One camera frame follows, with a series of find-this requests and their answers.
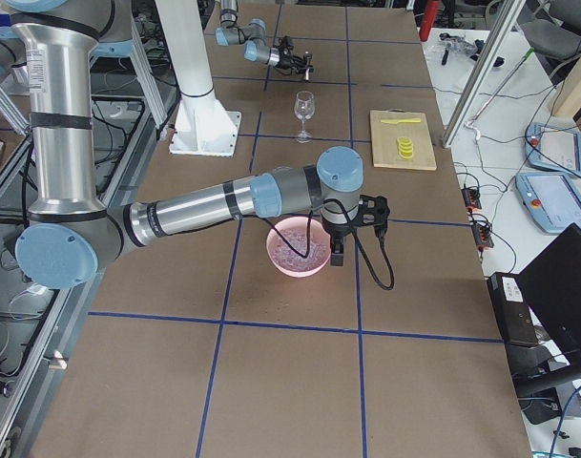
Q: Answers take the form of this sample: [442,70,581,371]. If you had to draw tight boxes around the clear ice cubes pile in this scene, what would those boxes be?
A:
[271,228,329,272]

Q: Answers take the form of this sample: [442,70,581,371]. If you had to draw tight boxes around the yellow plastic knife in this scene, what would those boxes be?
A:
[379,117,422,125]

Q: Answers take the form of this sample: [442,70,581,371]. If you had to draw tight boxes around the bamboo cutting board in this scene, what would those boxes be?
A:
[369,110,437,171]

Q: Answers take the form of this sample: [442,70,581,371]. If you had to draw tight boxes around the clear wine glass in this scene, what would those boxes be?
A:
[294,91,315,143]

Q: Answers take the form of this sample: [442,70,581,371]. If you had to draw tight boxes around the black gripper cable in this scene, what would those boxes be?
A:
[259,198,396,290]

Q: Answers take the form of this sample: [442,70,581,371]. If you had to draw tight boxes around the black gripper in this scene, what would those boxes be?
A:
[323,220,354,266]
[275,47,313,75]

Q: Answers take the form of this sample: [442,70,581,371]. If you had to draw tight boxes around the far teach pendant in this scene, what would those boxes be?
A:
[525,122,581,177]

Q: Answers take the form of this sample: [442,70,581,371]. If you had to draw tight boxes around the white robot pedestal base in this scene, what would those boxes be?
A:
[156,0,241,157]

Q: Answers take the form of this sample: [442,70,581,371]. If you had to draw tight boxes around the teach pendant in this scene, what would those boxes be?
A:
[515,172,581,234]
[525,122,581,177]

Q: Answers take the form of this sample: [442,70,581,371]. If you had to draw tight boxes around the steel double jigger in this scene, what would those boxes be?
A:
[303,51,314,81]

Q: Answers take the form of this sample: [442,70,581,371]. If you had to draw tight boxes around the pink bowl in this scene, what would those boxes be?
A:
[265,217,331,278]

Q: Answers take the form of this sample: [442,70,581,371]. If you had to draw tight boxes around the aluminium frame post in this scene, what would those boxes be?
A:
[442,0,526,148]

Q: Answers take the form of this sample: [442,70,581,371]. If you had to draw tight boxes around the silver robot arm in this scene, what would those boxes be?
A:
[216,1,314,81]
[7,1,365,289]

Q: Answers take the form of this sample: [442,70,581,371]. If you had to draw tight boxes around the near teach pendant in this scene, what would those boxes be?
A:
[515,172,581,234]

